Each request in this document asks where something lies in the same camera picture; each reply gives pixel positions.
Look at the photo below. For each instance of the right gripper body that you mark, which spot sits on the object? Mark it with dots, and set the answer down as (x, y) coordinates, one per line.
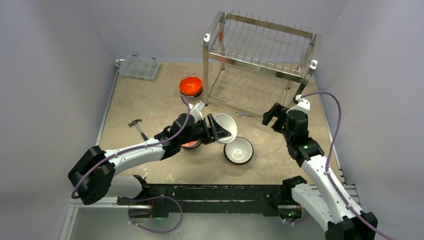
(278, 117)

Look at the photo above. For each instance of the white bowl with dark rim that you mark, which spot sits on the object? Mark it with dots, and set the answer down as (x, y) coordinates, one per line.
(239, 152)

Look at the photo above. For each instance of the stainless steel dish rack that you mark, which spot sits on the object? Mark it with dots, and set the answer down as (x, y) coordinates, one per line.
(250, 63)

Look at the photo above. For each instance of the black hammer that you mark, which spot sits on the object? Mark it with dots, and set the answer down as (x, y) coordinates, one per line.
(135, 123)

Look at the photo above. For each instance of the solid orange bowl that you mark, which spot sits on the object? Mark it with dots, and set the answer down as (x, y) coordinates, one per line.
(190, 85)

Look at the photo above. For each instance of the clear plastic organizer box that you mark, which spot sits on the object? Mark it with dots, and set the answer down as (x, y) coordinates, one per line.
(140, 68)

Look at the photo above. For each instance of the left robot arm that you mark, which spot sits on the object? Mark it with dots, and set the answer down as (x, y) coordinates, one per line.
(93, 174)

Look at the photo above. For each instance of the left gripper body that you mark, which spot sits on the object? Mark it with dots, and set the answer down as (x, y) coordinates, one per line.
(201, 132)

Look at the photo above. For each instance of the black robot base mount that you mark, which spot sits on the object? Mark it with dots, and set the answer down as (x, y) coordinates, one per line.
(269, 200)

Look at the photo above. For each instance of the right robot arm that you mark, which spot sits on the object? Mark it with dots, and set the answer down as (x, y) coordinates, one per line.
(340, 217)

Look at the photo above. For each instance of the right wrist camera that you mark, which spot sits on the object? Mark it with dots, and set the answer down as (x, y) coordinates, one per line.
(302, 104)

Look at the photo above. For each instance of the silver wrench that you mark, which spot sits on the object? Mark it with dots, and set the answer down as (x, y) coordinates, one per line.
(243, 114)

